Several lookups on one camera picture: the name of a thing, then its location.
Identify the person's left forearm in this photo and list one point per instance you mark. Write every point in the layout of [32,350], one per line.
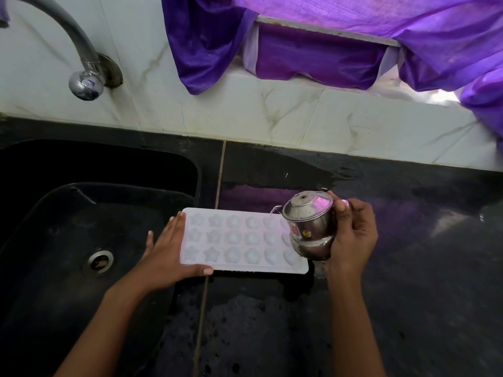
[98,333]

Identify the white ice tray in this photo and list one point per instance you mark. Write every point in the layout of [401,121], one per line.
[235,239]

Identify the person's left hand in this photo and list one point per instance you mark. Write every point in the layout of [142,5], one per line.
[165,259]

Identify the steel sink drain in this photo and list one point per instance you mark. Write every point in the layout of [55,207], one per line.
[98,262]

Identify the purple curtain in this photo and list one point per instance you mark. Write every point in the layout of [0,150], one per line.
[314,54]

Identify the chrome wall tap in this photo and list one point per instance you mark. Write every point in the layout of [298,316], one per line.
[78,43]

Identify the small steel pot with lid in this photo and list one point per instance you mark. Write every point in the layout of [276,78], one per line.
[310,227]

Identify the person's right hand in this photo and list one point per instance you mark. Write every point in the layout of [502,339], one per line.
[353,239]

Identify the black sink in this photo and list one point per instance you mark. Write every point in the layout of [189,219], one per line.
[59,290]

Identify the person's right forearm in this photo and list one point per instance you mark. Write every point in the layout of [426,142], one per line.
[353,325]

